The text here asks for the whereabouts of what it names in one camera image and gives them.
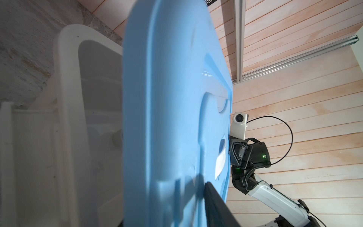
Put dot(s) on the black mesh wall basket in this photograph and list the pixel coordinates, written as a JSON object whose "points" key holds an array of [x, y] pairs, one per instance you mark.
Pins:
{"points": [[210, 2]]}

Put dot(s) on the white plastic storage bin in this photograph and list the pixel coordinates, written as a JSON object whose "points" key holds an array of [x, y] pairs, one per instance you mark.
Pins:
{"points": [[61, 159]]}

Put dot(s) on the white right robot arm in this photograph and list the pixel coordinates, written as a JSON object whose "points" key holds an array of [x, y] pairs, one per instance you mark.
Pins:
{"points": [[291, 213]]}

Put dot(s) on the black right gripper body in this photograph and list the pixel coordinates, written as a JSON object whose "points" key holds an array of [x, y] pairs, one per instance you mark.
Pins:
{"points": [[248, 154]]}

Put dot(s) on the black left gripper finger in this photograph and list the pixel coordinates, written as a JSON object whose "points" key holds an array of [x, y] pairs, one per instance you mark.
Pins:
{"points": [[217, 212]]}

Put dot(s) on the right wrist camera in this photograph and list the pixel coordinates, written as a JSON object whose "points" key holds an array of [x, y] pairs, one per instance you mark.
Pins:
{"points": [[238, 125]]}

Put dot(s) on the blue plastic bin lid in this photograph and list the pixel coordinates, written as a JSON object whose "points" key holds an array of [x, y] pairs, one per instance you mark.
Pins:
{"points": [[177, 101]]}

